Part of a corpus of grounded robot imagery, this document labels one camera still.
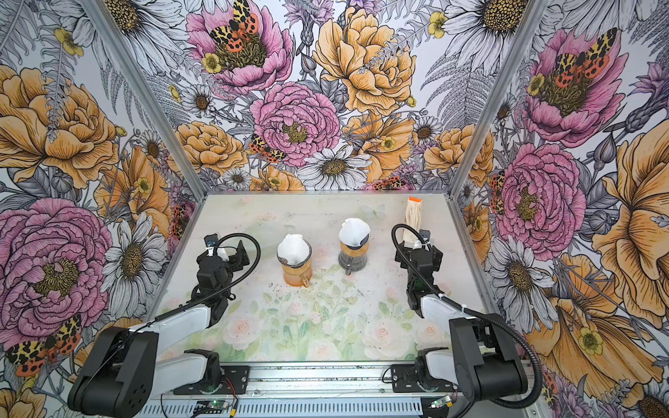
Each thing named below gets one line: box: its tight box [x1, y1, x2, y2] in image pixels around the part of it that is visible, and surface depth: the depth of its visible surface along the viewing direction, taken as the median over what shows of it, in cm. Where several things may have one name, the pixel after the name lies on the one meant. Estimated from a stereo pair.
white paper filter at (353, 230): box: [338, 217, 371, 247], surface depth 91 cm
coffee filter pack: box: [403, 195, 423, 247], surface depth 104 cm
